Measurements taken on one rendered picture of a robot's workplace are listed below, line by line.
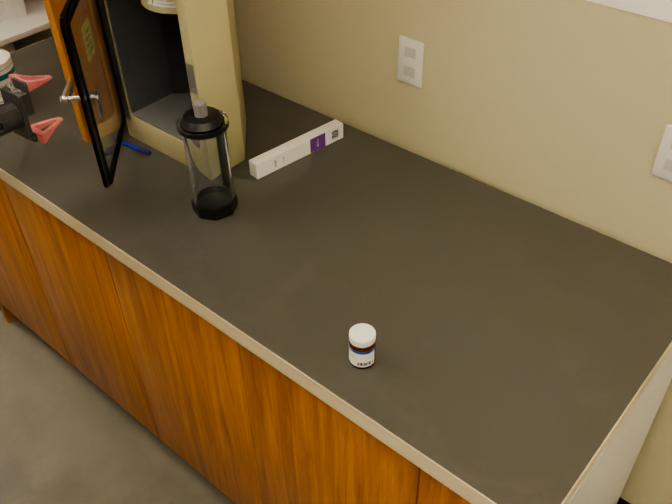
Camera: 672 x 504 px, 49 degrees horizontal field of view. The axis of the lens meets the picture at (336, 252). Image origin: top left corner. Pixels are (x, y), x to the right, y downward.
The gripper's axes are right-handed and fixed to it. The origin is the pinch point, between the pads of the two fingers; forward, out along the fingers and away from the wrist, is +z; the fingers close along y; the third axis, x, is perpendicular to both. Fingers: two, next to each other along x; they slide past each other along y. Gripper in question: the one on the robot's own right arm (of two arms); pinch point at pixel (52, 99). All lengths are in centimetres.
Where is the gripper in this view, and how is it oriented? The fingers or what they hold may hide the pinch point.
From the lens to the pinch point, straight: 171.3
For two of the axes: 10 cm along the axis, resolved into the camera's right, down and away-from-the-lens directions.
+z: 6.2, -4.8, 6.2
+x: -7.9, -3.7, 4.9
